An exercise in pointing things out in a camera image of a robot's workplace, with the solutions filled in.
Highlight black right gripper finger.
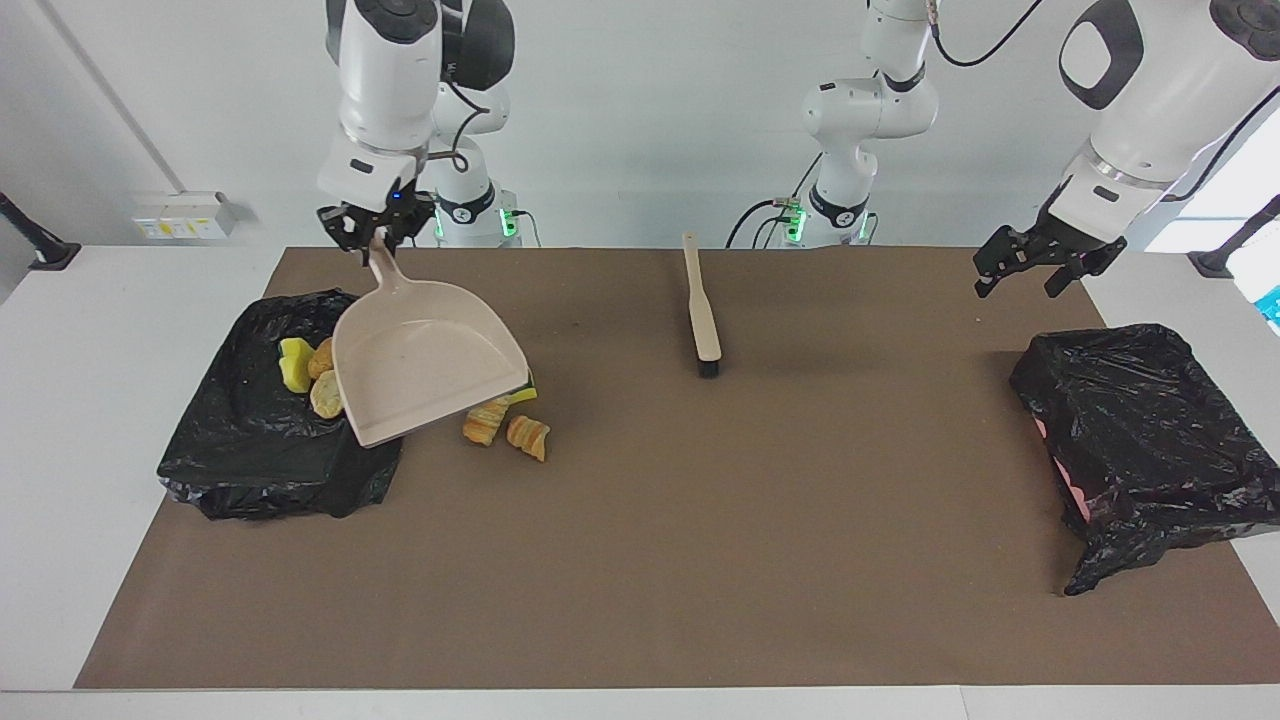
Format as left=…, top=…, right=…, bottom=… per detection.
left=385, top=195, right=438, bottom=251
left=318, top=205, right=369, bottom=264

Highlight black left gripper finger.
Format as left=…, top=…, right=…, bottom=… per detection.
left=974, top=225, right=1041, bottom=299
left=1045, top=240, right=1129, bottom=298

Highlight yellow wavy sponge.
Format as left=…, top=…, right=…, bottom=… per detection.
left=278, top=338, right=316, bottom=394

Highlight beige plastic dustpan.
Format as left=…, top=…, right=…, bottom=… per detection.
left=332, top=235, right=531, bottom=449

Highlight striped toy croissant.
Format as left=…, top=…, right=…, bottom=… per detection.
left=506, top=415, right=552, bottom=463
left=461, top=400, right=511, bottom=447

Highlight beige brush black bristles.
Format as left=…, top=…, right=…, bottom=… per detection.
left=683, top=232, right=723, bottom=378

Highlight left black trash bag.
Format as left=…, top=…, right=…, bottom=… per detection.
left=1008, top=322, right=1280, bottom=598

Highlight bin with black bag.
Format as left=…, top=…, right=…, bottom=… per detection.
left=157, top=288, right=413, bottom=521

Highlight black clamp stand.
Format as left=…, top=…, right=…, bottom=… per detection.
left=1188, top=195, right=1280, bottom=279
left=0, top=192, right=81, bottom=271

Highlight brown table mat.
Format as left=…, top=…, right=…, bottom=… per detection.
left=75, top=247, right=1280, bottom=691

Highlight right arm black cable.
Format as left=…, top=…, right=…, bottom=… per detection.
left=428, top=60, right=477, bottom=177

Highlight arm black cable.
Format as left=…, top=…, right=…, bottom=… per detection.
left=930, top=0, right=1280, bottom=201
left=428, top=60, right=477, bottom=177

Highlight white wall socket box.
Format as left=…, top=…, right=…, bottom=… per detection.
left=133, top=192, right=241, bottom=241

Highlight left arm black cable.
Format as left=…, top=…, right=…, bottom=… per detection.
left=930, top=0, right=1280, bottom=201

